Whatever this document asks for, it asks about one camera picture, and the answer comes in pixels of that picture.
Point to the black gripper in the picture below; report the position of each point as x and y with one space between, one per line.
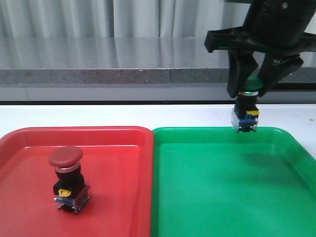
271 26

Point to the green mushroom push button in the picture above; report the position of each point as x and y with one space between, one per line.
245 114

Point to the red mushroom push button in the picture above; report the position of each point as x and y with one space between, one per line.
71 191

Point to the green plastic tray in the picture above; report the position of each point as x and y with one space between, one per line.
214 182

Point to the red plastic tray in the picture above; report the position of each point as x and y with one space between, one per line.
117 162

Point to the grey stone counter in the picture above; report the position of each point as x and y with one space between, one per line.
111 69

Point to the white pleated curtain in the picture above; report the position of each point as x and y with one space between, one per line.
118 18

